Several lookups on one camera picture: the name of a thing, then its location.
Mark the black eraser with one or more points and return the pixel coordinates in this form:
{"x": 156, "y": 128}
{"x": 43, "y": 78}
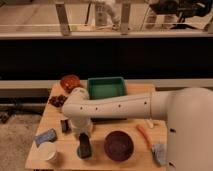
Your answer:
{"x": 84, "y": 149}

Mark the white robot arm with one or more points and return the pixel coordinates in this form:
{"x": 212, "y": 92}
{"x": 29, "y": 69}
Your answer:
{"x": 188, "y": 112}

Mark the green plastic tray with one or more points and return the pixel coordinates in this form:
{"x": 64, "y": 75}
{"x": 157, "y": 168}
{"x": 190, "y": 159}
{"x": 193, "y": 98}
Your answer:
{"x": 106, "y": 87}

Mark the red-brown bowl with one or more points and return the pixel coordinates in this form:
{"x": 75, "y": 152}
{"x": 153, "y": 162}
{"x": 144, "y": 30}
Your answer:
{"x": 69, "y": 82}

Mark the dark grape bunch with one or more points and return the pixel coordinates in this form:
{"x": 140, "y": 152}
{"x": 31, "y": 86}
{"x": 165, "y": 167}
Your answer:
{"x": 57, "y": 101}

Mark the purple bowl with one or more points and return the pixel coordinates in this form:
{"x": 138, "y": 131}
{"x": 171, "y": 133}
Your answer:
{"x": 118, "y": 146}

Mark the blue-grey cloth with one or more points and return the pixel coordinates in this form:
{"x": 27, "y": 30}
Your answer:
{"x": 159, "y": 153}

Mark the white paper cup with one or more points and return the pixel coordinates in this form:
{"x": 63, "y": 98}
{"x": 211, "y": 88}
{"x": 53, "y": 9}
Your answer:
{"x": 47, "y": 152}

